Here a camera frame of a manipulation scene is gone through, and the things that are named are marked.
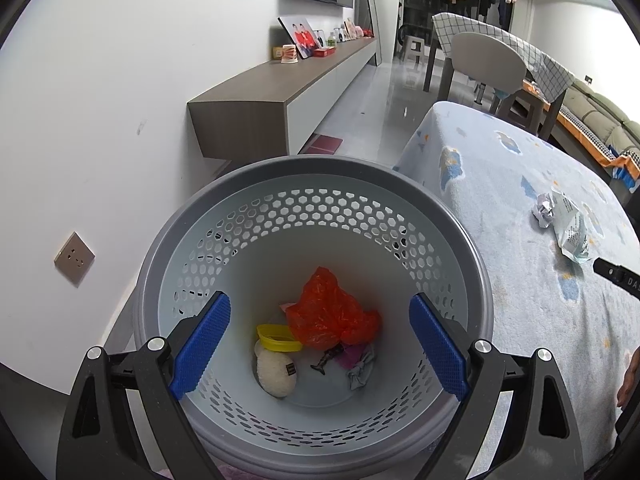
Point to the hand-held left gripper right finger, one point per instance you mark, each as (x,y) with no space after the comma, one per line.
(440,355)

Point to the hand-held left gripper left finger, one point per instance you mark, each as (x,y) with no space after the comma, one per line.
(200,350)

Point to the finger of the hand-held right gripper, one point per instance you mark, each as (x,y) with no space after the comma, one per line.
(620,276)

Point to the white printed packet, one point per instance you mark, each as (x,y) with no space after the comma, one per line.
(572,230)

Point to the yellow plastic lid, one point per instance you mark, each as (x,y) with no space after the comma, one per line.
(275,344)

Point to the white round sponge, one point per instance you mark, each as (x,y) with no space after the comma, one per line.
(272,372)

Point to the grey wrapper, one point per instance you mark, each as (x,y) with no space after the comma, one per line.
(361,375)

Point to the white paper ball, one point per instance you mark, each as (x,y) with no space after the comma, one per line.
(544,210)

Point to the grey perforated plastic basket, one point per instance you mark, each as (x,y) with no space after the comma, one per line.
(280,280)

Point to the red plastic bag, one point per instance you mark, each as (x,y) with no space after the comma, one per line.
(325,315)

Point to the person's right hand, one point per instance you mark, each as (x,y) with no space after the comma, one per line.
(631,380)

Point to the light blue printed blanket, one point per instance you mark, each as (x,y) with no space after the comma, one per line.
(525,310)

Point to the blue patterned cloth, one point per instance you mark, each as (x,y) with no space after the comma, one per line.
(626,172)

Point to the houndstooth orange sofa throw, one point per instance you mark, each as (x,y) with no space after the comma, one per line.
(582,132)

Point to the green grey sofa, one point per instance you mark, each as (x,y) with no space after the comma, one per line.
(605,115)

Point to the grey brown stool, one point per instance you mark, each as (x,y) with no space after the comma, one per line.
(525,102)

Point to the checked tablecloth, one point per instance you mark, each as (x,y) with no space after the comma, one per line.
(552,72)

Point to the grey floating tv cabinet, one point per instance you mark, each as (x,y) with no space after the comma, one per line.
(240,120)

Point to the pink floor mat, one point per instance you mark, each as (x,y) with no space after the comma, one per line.
(325,144)

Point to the grey dining chair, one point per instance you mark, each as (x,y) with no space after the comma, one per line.
(485,57)

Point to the dining table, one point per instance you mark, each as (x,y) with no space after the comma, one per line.
(431,67)

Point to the small yellow box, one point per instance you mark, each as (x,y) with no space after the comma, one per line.
(277,53)

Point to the beige plastic stool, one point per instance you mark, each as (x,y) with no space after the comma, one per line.
(415,47)

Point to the red white paper cup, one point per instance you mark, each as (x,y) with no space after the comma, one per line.
(290,54)

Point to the flat red box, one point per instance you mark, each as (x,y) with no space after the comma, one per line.
(325,51)

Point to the small green bottle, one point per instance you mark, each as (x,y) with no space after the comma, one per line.
(331,40)

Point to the row of small picture frames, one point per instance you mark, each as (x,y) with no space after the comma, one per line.
(352,30)

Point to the leaning framed mirror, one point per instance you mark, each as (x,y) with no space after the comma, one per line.
(371,15)

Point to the beige wall power socket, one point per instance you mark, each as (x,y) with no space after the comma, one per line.
(75,259)

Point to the large photo frame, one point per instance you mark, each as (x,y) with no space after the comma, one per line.
(302,35)

